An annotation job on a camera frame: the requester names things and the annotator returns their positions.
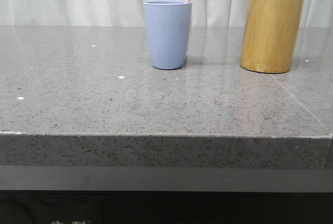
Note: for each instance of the blue plastic cup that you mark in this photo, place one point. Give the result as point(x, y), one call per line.
point(167, 27)

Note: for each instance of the bamboo cylindrical holder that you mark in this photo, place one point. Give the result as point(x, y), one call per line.
point(270, 35)

